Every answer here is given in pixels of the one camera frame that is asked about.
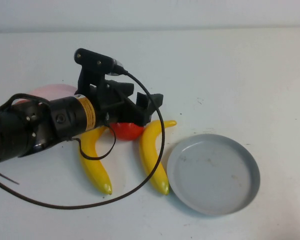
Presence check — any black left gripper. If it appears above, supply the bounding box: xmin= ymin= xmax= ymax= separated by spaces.
xmin=89 ymin=79 xmax=165 ymax=127

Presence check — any yellow plastic banana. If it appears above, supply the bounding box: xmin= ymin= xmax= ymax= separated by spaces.
xmin=78 ymin=126 xmax=113 ymax=195
xmin=139 ymin=119 xmax=177 ymax=196

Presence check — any pink round plate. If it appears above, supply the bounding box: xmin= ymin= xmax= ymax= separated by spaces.
xmin=29 ymin=84 xmax=79 ymax=100

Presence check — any grey round plate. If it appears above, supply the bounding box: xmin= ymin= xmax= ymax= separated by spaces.
xmin=166 ymin=133 xmax=261 ymax=216

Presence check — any thick black left camera cable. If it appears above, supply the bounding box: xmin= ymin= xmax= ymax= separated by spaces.
xmin=0 ymin=65 xmax=166 ymax=210

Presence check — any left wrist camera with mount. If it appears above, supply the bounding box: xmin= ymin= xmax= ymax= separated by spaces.
xmin=73 ymin=47 xmax=125 ymax=76

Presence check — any thin black left gripper wire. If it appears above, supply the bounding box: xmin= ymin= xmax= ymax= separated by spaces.
xmin=70 ymin=113 xmax=117 ymax=161

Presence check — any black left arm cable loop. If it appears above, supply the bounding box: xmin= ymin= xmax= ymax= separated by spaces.
xmin=3 ymin=93 xmax=52 ymax=111

